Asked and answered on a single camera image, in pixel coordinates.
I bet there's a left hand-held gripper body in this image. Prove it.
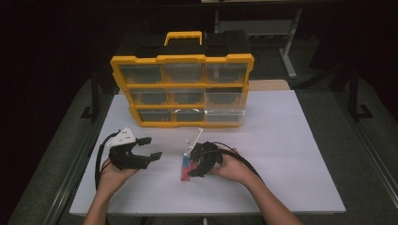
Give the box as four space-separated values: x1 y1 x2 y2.
107 127 138 172

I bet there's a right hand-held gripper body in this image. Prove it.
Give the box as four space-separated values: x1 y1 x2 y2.
183 127 225 178

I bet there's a clear plastic organizer drawer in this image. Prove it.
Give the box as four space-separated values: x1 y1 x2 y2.
204 87 246 124

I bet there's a yellow black organizer cabinet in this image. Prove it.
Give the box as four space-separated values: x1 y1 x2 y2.
110 30 255 129

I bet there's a person's left hand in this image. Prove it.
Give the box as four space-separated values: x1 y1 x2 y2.
98 157 139 195

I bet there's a person's right hand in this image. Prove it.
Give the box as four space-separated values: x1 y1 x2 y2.
208 147 252 186

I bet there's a black metal stand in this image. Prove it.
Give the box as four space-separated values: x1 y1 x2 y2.
80 70 101 120
347 65 375 122

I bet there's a grid of clear drawers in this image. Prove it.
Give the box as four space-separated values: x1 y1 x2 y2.
119 62 249 123

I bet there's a desk with white legs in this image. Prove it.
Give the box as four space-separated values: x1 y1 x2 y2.
214 7 304 80

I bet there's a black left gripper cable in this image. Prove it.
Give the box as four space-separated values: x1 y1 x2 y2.
94 129 122 192

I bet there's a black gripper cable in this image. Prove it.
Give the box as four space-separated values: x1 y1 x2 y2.
209 141 265 183
94 129 122 192

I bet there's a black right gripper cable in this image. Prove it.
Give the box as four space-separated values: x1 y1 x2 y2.
209 141 265 183

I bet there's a grey metal frame rail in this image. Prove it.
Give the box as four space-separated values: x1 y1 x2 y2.
43 92 115 225
330 90 398 201

